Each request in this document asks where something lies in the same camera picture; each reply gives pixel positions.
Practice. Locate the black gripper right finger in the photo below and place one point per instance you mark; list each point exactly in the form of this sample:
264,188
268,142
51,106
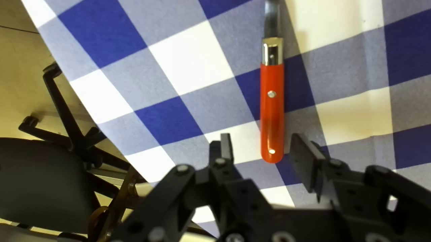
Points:
375,204

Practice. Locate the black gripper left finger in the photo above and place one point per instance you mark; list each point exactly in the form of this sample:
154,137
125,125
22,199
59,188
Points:
241,212

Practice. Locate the blue white checkered tablecloth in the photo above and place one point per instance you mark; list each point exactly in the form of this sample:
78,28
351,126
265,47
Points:
164,78

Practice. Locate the office chair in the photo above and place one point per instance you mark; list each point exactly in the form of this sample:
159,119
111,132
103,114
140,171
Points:
63,181

